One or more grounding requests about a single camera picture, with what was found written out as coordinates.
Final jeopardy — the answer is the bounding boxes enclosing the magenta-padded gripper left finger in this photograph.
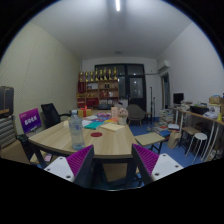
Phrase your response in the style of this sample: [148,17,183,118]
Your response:
[43,144,96,190]

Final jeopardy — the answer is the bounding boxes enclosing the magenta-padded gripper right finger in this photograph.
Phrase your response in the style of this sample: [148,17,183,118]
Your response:
[130,143,184,186]

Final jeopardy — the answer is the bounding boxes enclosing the clear plastic water bottle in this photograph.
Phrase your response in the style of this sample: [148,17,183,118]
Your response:
[68,109,86,151]

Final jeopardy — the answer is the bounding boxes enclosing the low wooden bench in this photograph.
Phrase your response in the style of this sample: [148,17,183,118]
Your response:
[133,132,166,155]

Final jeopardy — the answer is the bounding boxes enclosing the brown wooden stool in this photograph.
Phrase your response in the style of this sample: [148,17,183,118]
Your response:
[179,125,201,154]

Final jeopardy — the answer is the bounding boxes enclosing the white round stool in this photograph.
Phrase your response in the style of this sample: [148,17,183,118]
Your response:
[185,132,208,158]

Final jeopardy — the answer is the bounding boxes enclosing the stack of books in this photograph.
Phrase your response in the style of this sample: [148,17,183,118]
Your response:
[158,108,175,129]

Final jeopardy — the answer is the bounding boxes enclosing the black office chair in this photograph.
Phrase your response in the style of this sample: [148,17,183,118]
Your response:
[40,102,72,129]

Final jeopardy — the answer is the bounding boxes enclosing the purple sign board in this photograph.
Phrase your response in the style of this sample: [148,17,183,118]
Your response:
[18,108,43,134]

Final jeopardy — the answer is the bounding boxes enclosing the teal folder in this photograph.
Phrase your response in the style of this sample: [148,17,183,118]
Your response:
[83,120,104,131]

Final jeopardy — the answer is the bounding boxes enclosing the grey armchair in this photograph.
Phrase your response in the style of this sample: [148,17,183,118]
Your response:
[126,103,147,127]

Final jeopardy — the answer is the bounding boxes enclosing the black tripod stand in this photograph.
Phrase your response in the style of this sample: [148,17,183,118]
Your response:
[148,86,158,126]

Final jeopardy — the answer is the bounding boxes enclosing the long wooden side desk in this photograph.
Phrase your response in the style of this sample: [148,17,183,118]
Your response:
[171,106,224,161]

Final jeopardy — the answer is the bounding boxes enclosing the striped grey chair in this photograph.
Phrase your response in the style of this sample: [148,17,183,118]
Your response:
[0,114,34,164]

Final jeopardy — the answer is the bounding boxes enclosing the pink flowers in white pot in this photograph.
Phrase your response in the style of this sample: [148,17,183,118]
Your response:
[117,108,130,126]

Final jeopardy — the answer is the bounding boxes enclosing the beige notebook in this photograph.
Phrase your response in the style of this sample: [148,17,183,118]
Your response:
[99,122,126,133]

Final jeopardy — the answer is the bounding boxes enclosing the black computer monitor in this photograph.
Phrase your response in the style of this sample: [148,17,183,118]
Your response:
[172,92,185,105]

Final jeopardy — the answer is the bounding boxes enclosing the orange standing card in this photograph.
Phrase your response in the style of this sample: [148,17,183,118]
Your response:
[110,106,120,119]

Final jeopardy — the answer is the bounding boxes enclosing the black framed glass door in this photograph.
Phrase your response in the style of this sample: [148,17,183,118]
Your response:
[94,63,147,111]

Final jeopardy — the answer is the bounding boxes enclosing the wooden shelf unit with trophies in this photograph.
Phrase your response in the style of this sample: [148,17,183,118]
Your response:
[76,67,120,109]

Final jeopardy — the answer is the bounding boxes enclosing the white wall air conditioner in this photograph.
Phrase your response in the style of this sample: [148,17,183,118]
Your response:
[157,59,170,72]

